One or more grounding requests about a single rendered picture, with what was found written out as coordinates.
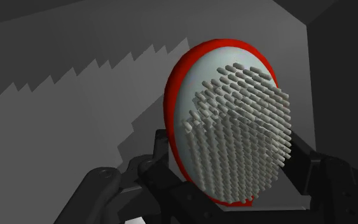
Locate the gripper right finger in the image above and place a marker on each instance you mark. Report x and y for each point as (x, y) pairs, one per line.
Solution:
(327, 176)

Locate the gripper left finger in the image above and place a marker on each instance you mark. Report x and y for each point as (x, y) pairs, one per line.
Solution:
(154, 183)

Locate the red hairbrush with grey bristles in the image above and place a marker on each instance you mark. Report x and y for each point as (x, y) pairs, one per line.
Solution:
(228, 130)

